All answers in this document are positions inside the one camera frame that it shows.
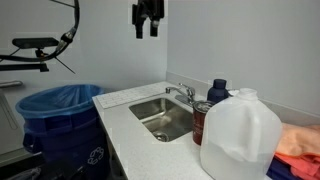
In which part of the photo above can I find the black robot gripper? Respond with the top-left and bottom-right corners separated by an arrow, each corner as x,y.
131,0 -> 165,40

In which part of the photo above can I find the chrome tap faucet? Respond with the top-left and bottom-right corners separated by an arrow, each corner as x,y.
165,83 -> 198,107

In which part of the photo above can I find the white keyboard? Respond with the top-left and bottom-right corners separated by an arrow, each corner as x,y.
94,82 -> 178,110

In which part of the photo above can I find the stainless steel sink basin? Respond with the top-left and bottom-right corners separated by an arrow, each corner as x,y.
128,96 -> 195,143

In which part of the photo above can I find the dark blue bottle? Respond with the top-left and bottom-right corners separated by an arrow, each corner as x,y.
206,78 -> 231,104

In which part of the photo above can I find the blue plastic bin liner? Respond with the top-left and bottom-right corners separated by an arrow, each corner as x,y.
15,84 -> 106,120

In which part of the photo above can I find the blue recycling bin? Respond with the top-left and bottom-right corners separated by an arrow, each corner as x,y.
22,105 -> 111,180

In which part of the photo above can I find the translucent plastic gallon jug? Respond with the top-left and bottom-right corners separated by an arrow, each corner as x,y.
199,88 -> 283,180

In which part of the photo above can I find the orange cloth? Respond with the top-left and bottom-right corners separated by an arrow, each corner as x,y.
275,123 -> 320,158

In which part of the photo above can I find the dark blue cloth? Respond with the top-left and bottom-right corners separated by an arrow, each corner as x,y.
266,157 -> 303,180

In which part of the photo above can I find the red cloth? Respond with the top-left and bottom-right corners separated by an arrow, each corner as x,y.
273,152 -> 320,180

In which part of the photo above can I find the thick black cable hose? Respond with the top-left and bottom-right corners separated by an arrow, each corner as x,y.
0,0 -> 81,63

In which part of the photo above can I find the black bar-shaped camera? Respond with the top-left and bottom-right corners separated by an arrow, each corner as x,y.
12,37 -> 60,49

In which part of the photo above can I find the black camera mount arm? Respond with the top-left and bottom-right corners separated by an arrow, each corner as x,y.
0,48 -> 50,73

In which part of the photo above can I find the grey wall handrail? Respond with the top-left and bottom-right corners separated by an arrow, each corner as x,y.
0,80 -> 24,89

